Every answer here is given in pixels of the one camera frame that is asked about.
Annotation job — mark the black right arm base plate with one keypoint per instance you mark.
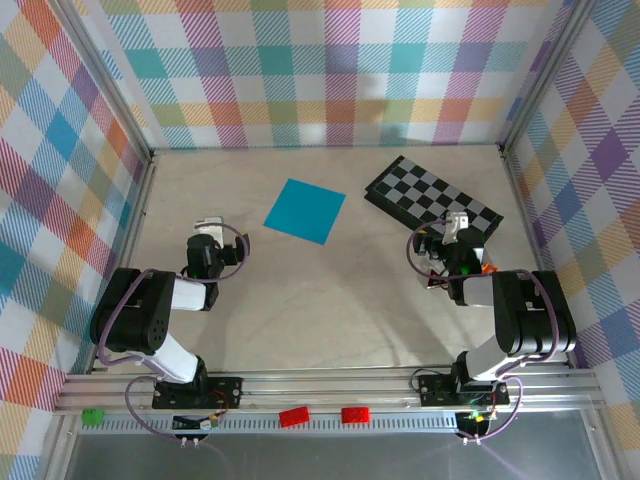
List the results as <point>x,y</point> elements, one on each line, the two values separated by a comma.
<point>435,390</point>

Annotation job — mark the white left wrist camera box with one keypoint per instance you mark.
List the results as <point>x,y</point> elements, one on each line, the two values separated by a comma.
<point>212,225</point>

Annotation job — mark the red plastic block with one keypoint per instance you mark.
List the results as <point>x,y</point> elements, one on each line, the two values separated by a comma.
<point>356,415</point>
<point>294,417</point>

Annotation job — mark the orange curved plastic piece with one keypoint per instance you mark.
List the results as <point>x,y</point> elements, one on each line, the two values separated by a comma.
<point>487,268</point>

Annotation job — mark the small right connector board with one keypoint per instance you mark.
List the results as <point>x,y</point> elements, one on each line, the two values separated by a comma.
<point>472,422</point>

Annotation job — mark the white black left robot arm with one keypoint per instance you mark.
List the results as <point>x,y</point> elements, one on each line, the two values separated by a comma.
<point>150,320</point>

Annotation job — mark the aluminium frame post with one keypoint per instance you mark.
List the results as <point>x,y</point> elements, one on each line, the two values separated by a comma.
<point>545,75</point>
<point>107,80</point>

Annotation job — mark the blue paper sheet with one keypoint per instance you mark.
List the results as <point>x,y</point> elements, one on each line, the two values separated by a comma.
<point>305,210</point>

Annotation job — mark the black triangle with red sign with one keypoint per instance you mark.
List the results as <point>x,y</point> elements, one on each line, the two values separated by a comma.
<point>433,284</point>

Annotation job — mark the grey metal sheet panel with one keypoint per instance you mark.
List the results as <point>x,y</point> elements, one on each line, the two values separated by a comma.
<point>350,457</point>

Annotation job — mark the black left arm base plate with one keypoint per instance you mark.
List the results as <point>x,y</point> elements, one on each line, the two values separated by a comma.
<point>225,392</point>

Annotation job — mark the aluminium table edge rail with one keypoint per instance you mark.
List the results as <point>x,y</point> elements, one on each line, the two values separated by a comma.
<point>525,220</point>
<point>135,220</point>

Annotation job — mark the green plastic block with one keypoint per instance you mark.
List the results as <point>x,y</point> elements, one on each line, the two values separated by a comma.
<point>92,417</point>

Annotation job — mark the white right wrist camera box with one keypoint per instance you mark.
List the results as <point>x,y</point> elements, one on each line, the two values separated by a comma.
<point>457,220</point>

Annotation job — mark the black grey folding chessboard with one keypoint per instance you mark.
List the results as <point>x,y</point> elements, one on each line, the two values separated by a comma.
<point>425,190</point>

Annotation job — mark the aluminium mounting rail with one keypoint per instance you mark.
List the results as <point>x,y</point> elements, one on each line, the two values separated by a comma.
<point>325,390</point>

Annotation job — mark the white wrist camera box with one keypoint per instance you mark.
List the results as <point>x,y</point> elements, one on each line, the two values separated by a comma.
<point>457,220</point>
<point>212,225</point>

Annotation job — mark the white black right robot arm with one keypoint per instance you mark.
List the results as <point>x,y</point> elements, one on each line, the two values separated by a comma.
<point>530,320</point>

